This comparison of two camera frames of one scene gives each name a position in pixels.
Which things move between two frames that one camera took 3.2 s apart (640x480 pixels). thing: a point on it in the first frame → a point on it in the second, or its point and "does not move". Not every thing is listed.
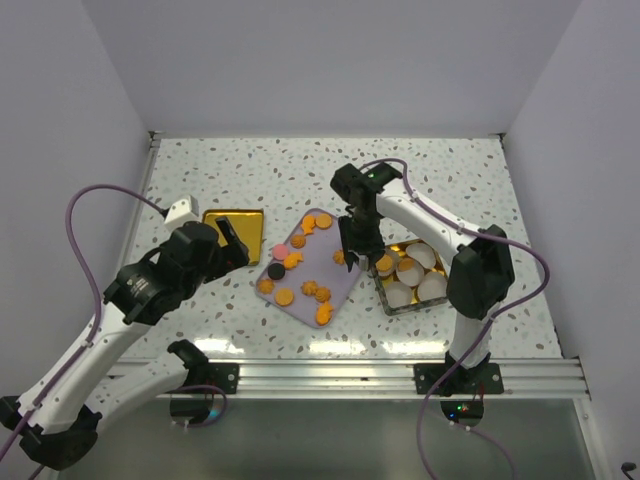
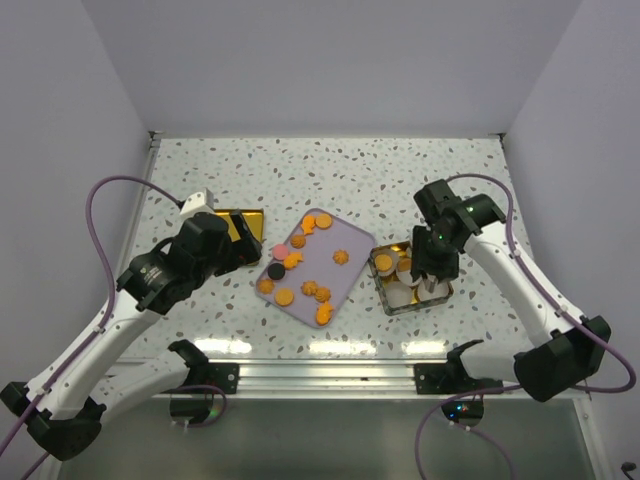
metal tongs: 363,263 → 430,284
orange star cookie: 339,257 does not move
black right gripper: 373,248 → 446,270
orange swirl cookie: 298,241 does not move
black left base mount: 222,375 does not move
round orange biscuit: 384,263 does not move
